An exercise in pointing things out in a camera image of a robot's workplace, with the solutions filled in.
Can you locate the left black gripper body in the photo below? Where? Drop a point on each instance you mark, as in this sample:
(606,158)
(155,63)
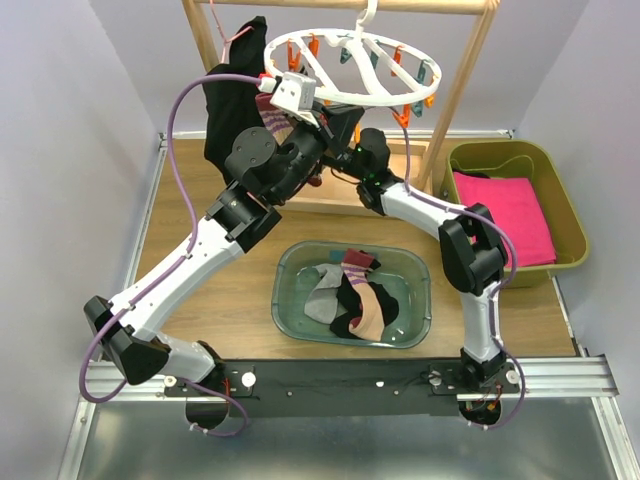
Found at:
(309,144)

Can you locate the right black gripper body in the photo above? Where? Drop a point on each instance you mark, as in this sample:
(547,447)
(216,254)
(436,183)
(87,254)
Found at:
(347,166)

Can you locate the beige purple striped sock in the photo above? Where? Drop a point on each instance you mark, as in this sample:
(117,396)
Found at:
(273,119)

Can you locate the white round clip hanger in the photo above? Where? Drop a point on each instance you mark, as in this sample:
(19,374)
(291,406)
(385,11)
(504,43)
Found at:
(389,77)

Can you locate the grey sock black stripes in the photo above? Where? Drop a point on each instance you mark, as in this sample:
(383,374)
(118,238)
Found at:
(322,303)

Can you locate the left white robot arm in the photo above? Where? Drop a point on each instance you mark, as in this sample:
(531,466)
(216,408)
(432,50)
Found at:
(265,175)

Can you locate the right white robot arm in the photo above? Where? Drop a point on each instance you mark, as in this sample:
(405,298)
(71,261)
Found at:
(473,255)

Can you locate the large black hanging cloth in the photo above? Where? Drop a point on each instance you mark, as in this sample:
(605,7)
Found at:
(230,105)

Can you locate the clear plastic tub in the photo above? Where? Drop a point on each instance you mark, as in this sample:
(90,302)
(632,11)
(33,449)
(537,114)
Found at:
(401,282)

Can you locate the olive green bin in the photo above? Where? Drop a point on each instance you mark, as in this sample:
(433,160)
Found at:
(519,158)

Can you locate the pink folded cloth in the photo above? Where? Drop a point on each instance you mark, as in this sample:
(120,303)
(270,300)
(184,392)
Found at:
(514,207)

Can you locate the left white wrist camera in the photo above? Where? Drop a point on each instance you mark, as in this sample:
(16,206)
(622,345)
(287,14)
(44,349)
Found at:
(294,95)

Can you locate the wooden rack frame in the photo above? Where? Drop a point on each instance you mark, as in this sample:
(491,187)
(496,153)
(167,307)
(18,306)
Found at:
(333,198)

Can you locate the black mounting base plate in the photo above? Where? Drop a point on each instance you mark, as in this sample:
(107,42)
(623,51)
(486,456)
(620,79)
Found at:
(340,388)

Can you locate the aluminium rail frame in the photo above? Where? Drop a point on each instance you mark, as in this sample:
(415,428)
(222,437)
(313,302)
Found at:
(581,376)

